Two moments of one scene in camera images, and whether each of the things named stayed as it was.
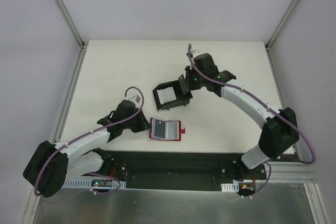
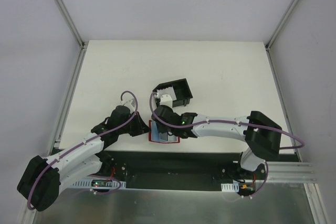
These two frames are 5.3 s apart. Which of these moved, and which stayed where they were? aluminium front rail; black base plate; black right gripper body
Moved: black right gripper body
Stayed: aluminium front rail; black base plate
